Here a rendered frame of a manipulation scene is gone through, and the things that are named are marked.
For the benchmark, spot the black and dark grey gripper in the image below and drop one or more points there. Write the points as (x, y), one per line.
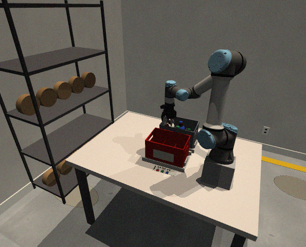
(169, 112)

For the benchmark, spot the beige paper pick list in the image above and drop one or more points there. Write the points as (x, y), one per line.
(164, 170)

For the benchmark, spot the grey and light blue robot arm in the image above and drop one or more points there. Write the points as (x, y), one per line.
(219, 137)

